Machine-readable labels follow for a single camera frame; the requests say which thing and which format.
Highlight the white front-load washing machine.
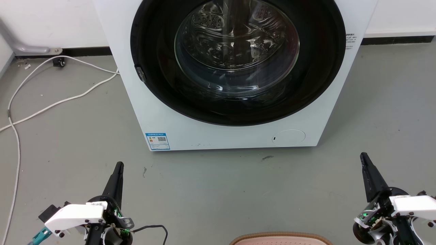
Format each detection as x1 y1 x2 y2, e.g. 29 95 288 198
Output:
93 0 378 151

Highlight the steel washer drum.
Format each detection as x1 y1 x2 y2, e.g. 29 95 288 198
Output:
174 0 300 100

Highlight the white hose cable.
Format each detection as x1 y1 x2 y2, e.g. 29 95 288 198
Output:
0 71 120 133

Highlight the long white power cable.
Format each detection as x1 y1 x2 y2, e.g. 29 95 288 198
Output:
0 55 120 245

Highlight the round white filter cover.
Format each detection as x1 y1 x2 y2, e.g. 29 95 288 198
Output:
272 129 306 147

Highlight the grey metal pipe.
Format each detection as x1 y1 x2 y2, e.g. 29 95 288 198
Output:
0 19 63 55

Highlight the blue energy label sticker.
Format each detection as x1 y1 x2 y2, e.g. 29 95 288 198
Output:
145 132 170 151

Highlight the teal cable connector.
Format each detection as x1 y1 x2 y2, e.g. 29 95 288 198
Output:
28 227 52 245

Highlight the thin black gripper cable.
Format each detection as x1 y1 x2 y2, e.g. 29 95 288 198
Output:
131 225 169 245

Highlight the black round washer door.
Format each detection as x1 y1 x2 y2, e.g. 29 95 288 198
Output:
130 0 346 127

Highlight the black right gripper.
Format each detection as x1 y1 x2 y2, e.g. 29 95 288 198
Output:
352 152 420 245

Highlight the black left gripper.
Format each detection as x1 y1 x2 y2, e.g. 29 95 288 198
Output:
84 162 135 245

